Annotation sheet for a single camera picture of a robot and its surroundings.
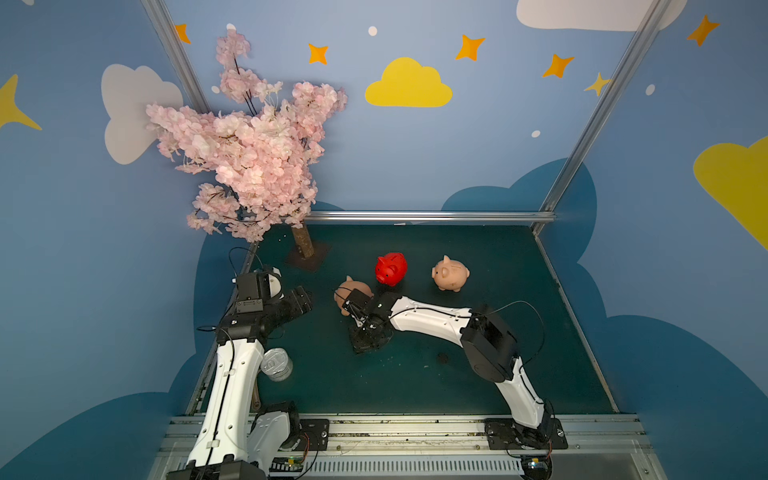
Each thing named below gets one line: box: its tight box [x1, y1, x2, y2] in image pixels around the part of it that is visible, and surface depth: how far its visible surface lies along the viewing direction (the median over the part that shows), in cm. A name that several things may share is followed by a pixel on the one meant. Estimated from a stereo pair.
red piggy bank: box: [375, 252, 408, 287], surface depth 101 cm
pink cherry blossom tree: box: [145, 29, 349, 260], surface depth 71 cm
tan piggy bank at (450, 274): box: [431, 255, 470, 292], surface depth 100 cm
